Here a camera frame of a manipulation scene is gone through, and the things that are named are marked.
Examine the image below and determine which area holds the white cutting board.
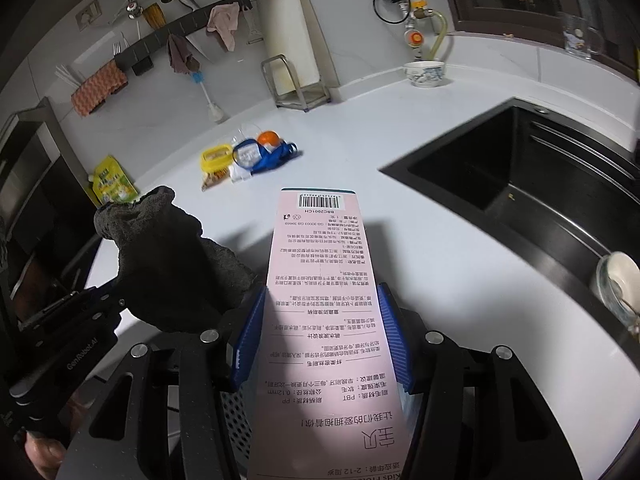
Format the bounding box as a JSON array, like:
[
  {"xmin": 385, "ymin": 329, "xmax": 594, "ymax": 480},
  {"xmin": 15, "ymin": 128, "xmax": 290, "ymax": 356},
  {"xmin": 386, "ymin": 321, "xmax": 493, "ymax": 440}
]
[{"xmin": 257, "ymin": 0, "xmax": 340, "ymax": 98}]

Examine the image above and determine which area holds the black kitchen sink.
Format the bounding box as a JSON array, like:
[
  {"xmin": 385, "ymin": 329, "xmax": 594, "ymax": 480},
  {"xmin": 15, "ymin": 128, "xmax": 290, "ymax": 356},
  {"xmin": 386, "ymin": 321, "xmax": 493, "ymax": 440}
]
[{"xmin": 381, "ymin": 99, "xmax": 639, "ymax": 362}]

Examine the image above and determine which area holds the hanging vegetable peeler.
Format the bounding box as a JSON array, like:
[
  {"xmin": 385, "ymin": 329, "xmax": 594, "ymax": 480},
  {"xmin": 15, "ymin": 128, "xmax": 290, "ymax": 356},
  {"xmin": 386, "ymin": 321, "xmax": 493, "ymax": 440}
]
[{"xmin": 243, "ymin": 8, "xmax": 264, "ymax": 44}]

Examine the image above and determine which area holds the yellow plastic lid ring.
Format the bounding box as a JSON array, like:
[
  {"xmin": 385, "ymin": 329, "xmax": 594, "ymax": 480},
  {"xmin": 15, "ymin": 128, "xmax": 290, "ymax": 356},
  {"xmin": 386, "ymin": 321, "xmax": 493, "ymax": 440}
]
[{"xmin": 199, "ymin": 143, "xmax": 234, "ymax": 174}]

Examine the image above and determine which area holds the person's left hand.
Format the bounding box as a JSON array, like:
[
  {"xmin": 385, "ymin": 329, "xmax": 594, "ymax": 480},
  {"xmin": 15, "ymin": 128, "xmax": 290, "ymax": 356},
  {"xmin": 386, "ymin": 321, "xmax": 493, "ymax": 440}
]
[{"xmin": 25, "ymin": 432, "xmax": 66, "ymax": 480}]

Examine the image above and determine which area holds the blue lanyard strap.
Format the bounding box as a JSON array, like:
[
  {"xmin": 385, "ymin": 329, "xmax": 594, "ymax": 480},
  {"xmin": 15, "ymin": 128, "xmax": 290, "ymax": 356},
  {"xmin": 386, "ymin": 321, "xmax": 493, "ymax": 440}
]
[{"xmin": 249, "ymin": 140, "xmax": 302, "ymax": 176}]

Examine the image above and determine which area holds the clear plastic cup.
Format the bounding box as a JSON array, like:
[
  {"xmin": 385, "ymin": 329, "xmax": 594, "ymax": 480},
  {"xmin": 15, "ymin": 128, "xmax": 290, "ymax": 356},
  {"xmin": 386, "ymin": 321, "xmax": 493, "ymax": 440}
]
[{"xmin": 231, "ymin": 122, "xmax": 264, "ymax": 146}]

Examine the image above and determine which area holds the black wall hook rail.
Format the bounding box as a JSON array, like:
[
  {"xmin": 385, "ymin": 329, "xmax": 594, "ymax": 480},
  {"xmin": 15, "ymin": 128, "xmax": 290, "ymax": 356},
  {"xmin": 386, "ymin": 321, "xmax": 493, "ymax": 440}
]
[{"xmin": 114, "ymin": 0, "xmax": 253, "ymax": 72}]

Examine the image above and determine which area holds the yellow gas hose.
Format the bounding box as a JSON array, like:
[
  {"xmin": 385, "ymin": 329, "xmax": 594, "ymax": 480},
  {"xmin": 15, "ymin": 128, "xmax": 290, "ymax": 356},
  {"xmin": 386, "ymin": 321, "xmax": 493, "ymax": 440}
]
[{"xmin": 424, "ymin": 8, "xmax": 450, "ymax": 62}]

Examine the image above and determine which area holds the clear glass mug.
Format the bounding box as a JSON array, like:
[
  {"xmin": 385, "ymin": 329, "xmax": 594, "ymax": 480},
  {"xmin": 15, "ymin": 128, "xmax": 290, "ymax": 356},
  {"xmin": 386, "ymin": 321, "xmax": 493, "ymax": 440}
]
[{"xmin": 559, "ymin": 13, "xmax": 605, "ymax": 60}]

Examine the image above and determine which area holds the gas valve with pipe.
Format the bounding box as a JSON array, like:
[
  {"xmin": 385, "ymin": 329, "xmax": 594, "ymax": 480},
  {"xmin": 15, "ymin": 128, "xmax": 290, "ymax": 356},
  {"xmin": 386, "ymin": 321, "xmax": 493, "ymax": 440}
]
[{"xmin": 372, "ymin": 0, "xmax": 425, "ymax": 60}]

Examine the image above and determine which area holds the orange wavy sponge cloth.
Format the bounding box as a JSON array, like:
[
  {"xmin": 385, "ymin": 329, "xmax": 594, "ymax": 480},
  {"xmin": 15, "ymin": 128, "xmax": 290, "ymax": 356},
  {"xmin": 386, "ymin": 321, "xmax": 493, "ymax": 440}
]
[{"xmin": 70, "ymin": 58, "xmax": 128, "ymax": 117}]

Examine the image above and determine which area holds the patterned ceramic bowl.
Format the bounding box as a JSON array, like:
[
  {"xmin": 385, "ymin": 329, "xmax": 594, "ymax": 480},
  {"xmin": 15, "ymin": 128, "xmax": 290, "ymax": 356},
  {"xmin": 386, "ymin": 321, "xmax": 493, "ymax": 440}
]
[{"xmin": 404, "ymin": 61, "xmax": 446, "ymax": 88}]

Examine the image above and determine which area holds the yellow green seasoning pouch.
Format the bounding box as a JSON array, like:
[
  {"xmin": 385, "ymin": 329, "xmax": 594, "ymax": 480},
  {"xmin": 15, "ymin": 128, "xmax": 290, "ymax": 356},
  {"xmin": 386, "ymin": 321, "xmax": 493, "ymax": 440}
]
[{"xmin": 91, "ymin": 155, "xmax": 139, "ymax": 205}]

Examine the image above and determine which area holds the blue bottle brush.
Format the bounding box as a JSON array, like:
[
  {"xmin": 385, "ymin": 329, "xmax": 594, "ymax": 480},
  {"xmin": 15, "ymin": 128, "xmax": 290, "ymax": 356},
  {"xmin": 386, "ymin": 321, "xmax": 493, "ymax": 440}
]
[{"xmin": 191, "ymin": 72, "xmax": 226, "ymax": 124}]

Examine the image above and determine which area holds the brown hanging rag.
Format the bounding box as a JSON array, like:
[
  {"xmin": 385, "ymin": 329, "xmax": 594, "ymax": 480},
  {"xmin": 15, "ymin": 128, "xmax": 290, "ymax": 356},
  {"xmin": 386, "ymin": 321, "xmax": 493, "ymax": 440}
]
[{"xmin": 167, "ymin": 34, "xmax": 200, "ymax": 75}]

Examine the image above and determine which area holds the dark grey rag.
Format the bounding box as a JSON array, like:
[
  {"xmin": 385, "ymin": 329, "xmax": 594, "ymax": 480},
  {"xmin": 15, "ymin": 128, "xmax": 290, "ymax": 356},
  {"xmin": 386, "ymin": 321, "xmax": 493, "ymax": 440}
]
[{"xmin": 93, "ymin": 185, "xmax": 257, "ymax": 334}]

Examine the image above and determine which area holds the pink hanging cloth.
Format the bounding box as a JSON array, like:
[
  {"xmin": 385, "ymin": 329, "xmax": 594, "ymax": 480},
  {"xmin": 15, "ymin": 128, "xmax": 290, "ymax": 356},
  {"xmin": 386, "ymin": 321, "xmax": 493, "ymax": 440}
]
[{"xmin": 206, "ymin": 2, "xmax": 240, "ymax": 52}]

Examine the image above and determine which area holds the steel cutting board rack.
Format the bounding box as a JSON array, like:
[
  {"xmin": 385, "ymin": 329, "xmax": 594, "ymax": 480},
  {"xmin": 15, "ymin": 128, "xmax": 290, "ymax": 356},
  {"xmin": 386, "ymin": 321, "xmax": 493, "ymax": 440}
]
[{"xmin": 260, "ymin": 54, "xmax": 332, "ymax": 113}]

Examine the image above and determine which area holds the white bowl in sink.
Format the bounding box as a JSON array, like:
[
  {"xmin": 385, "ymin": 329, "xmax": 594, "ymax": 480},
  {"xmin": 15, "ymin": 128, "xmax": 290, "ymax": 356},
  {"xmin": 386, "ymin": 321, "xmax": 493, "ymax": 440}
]
[{"xmin": 590, "ymin": 252, "xmax": 639, "ymax": 336}]

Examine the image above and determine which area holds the orange ball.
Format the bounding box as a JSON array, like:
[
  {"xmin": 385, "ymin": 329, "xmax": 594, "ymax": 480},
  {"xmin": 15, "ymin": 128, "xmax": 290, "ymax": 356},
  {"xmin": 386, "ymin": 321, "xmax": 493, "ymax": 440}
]
[{"xmin": 257, "ymin": 130, "xmax": 281, "ymax": 148}]

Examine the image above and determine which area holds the black oven front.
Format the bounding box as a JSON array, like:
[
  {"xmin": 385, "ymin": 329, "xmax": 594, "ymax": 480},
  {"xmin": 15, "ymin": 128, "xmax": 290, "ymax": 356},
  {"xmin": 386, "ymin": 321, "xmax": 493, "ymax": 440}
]
[{"xmin": 1, "ymin": 99, "xmax": 100, "ymax": 322}]

